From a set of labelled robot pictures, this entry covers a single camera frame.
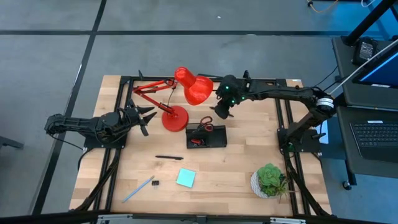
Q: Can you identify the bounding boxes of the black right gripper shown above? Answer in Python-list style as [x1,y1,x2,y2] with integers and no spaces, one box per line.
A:
[214,75,250,120]

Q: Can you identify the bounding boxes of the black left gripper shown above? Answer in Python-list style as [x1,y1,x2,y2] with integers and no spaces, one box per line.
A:
[117,99,157,137]

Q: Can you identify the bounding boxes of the red and black scissors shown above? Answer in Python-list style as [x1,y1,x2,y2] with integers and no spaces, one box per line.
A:
[192,116,215,134]

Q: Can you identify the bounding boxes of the black mesh desk organizer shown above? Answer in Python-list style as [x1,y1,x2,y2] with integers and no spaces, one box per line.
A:
[185,123,228,149]

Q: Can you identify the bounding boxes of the teal sticky note pad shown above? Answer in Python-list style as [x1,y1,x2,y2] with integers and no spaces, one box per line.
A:
[175,167,197,189]

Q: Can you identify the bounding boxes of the blue pencil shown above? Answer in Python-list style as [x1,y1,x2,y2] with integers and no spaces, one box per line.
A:
[121,175,155,203]

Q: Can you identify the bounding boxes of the red desk lamp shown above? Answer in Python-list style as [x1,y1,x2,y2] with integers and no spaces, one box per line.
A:
[132,66,215,133]

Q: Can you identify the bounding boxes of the green succulent in white pot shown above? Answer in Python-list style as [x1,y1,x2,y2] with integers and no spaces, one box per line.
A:
[250,163,296,203]

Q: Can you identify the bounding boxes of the white paper sheet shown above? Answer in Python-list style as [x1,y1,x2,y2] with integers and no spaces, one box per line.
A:
[319,119,330,145]

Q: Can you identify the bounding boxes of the grey stand leg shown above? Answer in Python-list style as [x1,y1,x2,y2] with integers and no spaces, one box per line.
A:
[0,135,25,151]

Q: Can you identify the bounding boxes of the black equipment cart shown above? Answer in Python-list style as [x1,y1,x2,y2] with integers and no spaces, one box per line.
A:
[331,35,398,191]

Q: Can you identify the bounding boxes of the black front crossbar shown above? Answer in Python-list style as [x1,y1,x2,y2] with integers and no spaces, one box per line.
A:
[0,210,398,224]

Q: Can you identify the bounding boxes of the black laptop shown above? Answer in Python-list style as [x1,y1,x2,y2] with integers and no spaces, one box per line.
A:
[348,119,398,163]

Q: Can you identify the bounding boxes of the black power adapter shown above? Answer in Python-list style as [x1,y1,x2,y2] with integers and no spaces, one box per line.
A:
[351,36,379,66]

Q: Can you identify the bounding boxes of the black monitor with blue screen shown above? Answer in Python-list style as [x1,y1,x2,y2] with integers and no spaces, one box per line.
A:
[352,43,398,90]

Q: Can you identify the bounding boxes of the black diagonal pole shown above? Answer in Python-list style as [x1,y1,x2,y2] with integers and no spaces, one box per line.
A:
[341,0,398,47]

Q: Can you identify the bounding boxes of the black cable bundle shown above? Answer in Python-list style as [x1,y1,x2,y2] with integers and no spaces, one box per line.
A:
[74,146,123,212]
[282,149,331,217]

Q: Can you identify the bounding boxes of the orange cable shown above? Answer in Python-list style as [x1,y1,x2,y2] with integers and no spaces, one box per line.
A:
[306,0,340,14]

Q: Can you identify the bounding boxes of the white cable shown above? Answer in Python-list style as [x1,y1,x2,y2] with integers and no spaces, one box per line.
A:
[328,39,398,96]

